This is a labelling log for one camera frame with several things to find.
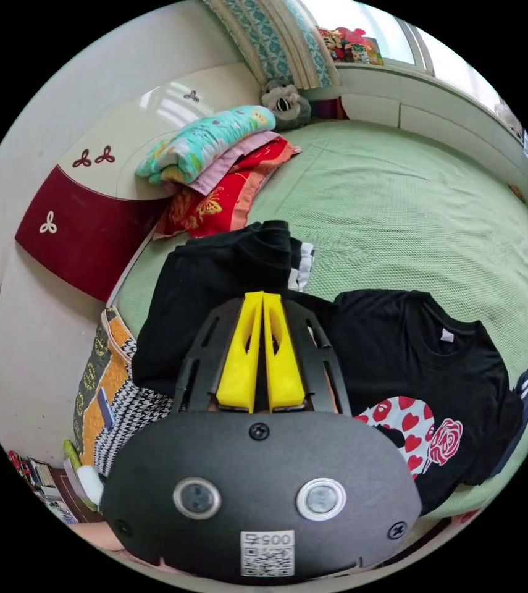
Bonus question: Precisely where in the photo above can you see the colourful toys on sill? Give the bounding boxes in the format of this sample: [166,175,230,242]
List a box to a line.
[317,27,385,66]

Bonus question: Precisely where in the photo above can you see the bed with green mat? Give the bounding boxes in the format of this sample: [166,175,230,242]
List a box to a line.
[106,118,528,525]

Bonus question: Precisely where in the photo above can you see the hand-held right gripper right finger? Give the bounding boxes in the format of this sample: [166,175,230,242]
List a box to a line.
[263,292,309,413]

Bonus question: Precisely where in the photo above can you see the pile of clothes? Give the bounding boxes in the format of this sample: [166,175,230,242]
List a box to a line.
[132,220,338,400]

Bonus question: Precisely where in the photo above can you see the person's right hand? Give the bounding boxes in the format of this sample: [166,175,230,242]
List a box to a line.
[70,519,128,555]

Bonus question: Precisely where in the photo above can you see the navy garment with white stripes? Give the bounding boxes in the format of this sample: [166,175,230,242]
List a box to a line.
[488,368,528,481]

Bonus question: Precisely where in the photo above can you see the cream and red headboard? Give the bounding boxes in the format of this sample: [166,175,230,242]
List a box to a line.
[13,64,266,305]

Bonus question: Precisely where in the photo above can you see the grey stuffed toy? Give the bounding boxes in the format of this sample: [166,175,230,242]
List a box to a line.
[260,79,314,132]

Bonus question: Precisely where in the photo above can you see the cluttered shelf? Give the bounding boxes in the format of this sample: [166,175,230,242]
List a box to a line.
[6,448,90,525]

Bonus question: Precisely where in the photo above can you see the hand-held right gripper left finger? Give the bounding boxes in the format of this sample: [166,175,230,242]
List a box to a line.
[216,291,264,414]

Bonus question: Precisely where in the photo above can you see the turquoise floral folded quilt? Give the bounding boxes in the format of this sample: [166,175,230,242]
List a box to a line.
[135,105,277,185]

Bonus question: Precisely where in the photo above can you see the window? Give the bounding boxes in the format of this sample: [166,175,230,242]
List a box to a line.
[300,0,524,135]

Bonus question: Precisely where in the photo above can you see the black t-shirt with heart print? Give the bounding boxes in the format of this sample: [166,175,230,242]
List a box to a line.
[328,289,525,516]

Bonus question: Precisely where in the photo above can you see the teal patterned curtain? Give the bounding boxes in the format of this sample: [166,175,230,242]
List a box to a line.
[198,0,338,91]

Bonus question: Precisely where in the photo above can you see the pink folded blanket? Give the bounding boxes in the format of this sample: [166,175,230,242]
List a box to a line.
[164,130,283,196]

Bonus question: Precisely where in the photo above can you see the red butterfly print pillow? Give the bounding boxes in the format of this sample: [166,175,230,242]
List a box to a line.
[152,137,303,242]

